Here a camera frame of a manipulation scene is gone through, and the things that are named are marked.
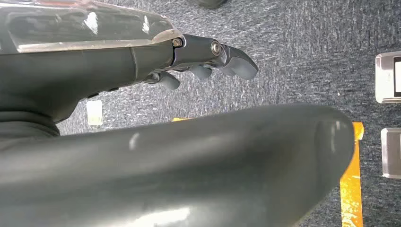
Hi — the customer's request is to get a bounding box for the yellow floor tape strip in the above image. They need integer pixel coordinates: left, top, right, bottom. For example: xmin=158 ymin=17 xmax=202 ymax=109
xmin=172 ymin=117 xmax=365 ymax=227

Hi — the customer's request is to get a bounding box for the plain silver floor socket plate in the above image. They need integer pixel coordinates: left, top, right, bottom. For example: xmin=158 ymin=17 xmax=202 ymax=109
xmin=381 ymin=127 xmax=401 ymax=180

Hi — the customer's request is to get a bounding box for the small white floor label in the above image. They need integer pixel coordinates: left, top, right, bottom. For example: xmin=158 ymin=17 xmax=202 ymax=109
xmin=86 ymin=100 xmax=104 ymax=126

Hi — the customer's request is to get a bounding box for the silver floor socket with black inset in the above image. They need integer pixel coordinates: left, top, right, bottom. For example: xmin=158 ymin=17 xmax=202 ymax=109
xmin=375 ymin=51 xmax=401 ymax=105

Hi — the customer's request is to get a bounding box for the ribbed grey left arm sleeve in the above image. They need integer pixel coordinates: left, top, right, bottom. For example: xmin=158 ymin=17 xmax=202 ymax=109
xmin=0 ymin=111 xmax=61 ymax=140

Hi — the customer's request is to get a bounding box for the dark round object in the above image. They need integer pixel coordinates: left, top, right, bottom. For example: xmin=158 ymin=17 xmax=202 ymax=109
xmin=192 ymin=0 xmax=228 ymax=9

